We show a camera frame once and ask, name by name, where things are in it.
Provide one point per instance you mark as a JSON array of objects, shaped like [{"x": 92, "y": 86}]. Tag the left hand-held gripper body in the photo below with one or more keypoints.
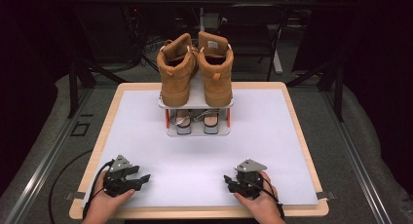
[{"x": 117, "y": 185}]

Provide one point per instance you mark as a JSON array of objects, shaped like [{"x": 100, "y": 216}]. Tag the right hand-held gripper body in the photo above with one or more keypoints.
[{"x": 250, "y": 185}]

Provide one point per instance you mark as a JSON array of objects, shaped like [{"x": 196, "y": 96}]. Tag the white two-tier shoe rack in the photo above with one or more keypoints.
[{"x": 197, "y": 100}]

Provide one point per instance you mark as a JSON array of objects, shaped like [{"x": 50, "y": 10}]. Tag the tan suede boot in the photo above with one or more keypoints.
[
  {"x": 217, "y": 84},
  {"x": 175, "y": 81}
]

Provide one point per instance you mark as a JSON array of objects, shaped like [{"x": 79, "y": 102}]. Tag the person's left hand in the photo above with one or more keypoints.
[{"x": 104, "y": 206}]

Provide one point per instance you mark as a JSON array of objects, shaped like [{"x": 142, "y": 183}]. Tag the person's right hand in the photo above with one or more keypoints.
[{"x": 264, "y": 207}]

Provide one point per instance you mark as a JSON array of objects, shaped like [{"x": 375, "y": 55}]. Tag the white table mat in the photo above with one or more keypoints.
[{"x": 195, "y": 178}]

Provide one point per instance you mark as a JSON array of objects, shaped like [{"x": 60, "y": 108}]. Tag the grey tape strip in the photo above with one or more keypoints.
[
  {"x": 75, "y": 195},
  {"x": 326, "y": 195}
]

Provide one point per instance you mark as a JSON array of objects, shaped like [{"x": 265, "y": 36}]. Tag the black metal stand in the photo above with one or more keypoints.
[
  {"x": 339, "y": 97},
  {"x": 73, "y": 94}
]

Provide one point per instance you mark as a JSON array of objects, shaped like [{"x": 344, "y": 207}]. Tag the black folding chair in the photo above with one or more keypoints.
[{"x": 256, "y": 32}]

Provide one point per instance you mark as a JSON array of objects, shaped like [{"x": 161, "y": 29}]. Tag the aluminium frame rail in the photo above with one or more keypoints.
[
  {"x": 60, "y": 134},
  {"x": 354, "y": 152}
]

